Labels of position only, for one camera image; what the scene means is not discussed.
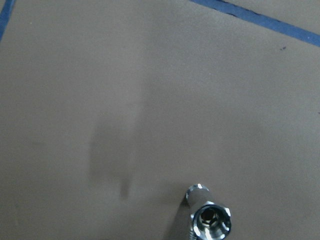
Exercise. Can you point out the chrome tee pipe fitting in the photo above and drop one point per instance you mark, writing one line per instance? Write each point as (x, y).
(207, 219)

